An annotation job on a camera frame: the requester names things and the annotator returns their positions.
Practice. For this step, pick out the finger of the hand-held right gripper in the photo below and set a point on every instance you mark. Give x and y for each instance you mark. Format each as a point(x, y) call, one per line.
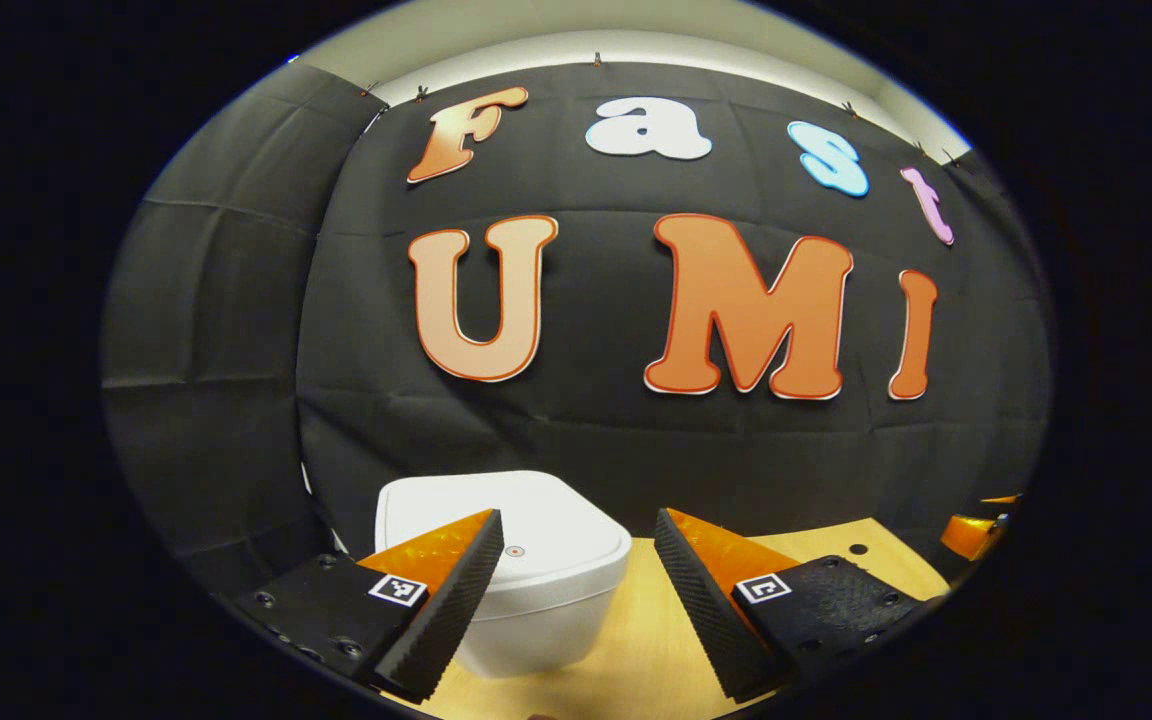
point(966, 535)

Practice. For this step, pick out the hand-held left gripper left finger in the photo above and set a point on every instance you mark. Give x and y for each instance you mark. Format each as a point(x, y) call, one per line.
point(446, 610)

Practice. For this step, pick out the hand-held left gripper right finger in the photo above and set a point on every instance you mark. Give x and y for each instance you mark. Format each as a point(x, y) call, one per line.
point(706, 610)

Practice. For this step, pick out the white desktop garbage bin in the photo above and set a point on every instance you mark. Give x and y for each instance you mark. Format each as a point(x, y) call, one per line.
point(556, 590)

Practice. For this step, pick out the wooden desktop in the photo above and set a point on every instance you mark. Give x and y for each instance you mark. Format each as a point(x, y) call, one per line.
point(656, 640)

